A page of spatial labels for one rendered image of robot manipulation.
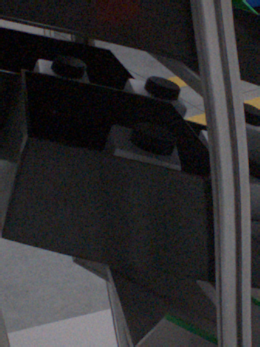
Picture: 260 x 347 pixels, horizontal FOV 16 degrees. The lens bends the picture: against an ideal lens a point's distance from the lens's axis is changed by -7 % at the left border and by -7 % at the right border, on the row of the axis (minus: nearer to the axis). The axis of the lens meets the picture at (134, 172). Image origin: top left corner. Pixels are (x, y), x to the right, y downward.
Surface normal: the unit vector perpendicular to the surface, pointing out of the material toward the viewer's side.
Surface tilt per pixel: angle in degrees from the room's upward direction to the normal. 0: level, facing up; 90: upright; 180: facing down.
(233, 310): 90
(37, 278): 0
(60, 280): 0
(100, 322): 0
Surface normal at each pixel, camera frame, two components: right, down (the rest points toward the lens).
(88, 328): -0.11, -0.88
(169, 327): 0.16, 0.44
